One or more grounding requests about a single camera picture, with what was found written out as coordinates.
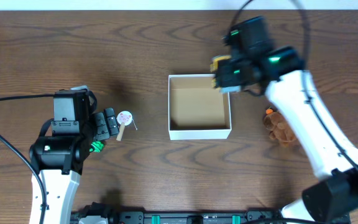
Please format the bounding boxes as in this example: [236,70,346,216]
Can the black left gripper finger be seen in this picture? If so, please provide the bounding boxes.
[92,112,110,141]
[104,108,119,136]

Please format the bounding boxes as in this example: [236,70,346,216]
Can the pig face lollipop toy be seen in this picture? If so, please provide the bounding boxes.
[116,111,137,141]

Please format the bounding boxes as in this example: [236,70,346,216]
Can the yellow grey toy truck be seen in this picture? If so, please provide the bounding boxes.
[210,55,241,94]

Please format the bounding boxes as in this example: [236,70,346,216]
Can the brown plush toy with orange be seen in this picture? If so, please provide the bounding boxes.
[263,108,297,147]

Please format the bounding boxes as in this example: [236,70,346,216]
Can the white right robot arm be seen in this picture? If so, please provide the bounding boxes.
[211,47,358,223]

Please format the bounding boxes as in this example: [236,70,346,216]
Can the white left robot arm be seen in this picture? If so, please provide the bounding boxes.
[29,108,120,223]

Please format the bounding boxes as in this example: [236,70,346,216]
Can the green toy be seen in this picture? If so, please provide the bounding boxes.
[89,141,105,153]

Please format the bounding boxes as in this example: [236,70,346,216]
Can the white cardboard box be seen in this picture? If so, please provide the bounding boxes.
[168,74,232,141]

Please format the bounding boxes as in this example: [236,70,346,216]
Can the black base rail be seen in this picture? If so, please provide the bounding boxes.
[69,202,282,224]

